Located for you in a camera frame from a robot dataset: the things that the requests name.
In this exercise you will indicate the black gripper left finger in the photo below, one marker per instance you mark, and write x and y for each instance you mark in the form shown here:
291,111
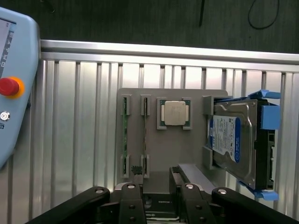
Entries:
132,205

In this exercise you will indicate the hard disk blue caddy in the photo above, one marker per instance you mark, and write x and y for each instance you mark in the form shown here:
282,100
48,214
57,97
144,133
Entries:
233,135

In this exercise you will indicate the light blue teach pendant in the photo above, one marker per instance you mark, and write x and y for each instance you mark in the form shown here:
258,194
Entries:
21,58

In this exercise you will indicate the grey parts rack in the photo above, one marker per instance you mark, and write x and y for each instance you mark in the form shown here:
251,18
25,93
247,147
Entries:
175,144

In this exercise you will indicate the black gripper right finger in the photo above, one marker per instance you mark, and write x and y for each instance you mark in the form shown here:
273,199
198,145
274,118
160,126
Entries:
194,205

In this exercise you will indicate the silver CPU chip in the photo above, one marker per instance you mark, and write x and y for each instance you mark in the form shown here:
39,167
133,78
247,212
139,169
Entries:
175,113

